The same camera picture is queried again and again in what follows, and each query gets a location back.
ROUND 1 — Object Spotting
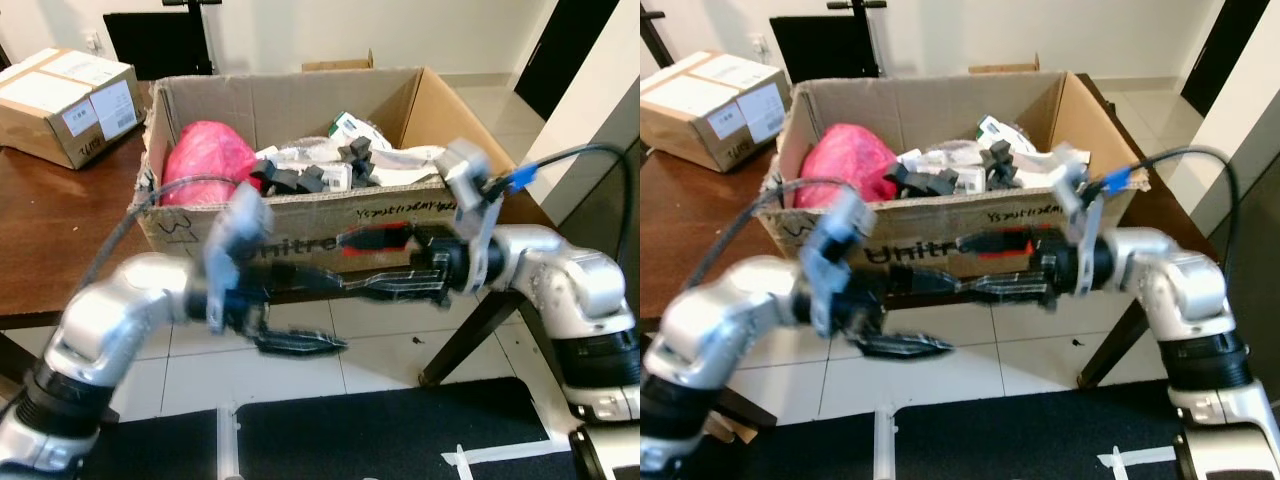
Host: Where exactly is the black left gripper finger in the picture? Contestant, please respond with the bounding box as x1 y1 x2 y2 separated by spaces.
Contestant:
255 330 349 358
862 333 953 359

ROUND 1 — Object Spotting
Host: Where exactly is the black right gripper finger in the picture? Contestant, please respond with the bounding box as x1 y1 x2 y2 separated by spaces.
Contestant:
962 232 1036 256
965 272 1041 303
340 225 421 251
342 268 429 299

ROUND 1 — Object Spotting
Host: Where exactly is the black plastic part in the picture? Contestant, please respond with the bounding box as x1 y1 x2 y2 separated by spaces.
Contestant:
338 137 378 188
885 160 963 199
982 140 1021 189
248 158 327 197

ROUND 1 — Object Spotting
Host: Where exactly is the black floor mat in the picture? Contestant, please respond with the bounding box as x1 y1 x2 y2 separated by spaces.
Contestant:
80 378 601 480
700 380 1201 480

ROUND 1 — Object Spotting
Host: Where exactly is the green white printed packet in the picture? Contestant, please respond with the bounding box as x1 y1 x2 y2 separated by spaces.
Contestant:
975 115 1036 153
330 112 393 151

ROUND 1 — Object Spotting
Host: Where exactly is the pink plastic bag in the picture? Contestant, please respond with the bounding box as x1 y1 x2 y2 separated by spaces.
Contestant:
160 120 259 208
800 123 899 206

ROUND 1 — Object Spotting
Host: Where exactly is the open labelled cardboard box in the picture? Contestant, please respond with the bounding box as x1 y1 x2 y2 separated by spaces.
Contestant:
133 67 529 279
762 70 1151 279

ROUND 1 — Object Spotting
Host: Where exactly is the small flat cardboard box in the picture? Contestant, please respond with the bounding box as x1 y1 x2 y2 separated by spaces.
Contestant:
301 50 375 73
968 55 1041 75

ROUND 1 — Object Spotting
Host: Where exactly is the white floor tape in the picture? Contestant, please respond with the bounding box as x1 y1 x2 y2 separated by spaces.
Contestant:
440 437 553 480
1097 445 1181 480

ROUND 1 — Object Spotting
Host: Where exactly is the black door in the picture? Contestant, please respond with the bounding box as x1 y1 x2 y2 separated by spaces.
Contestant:
1180 0 1271 116
515 0 621 123

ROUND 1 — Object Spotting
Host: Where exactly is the sealed cardboard box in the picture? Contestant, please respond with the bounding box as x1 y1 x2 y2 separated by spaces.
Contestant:
0 47 142 170
640 50 791 173

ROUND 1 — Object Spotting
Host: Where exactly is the black flat panel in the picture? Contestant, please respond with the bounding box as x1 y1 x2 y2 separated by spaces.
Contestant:
103 11 216 81
768 15 881 81

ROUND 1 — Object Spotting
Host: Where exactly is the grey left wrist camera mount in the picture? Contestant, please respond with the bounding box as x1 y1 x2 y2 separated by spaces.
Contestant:
800 185 871 336
203 182 273 336

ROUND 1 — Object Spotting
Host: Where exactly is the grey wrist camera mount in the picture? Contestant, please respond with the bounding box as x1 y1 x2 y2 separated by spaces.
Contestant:
203 182 273 336
800 185 871 336
1050 145 1121 296
437 138 511 296

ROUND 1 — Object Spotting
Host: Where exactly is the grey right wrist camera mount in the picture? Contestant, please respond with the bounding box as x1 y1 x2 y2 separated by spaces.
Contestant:
437 138 511 296
1050 145 1121 296

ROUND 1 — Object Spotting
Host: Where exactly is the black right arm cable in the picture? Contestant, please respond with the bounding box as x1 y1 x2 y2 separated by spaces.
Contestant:
1100 145 1241 271
485 143 641 301

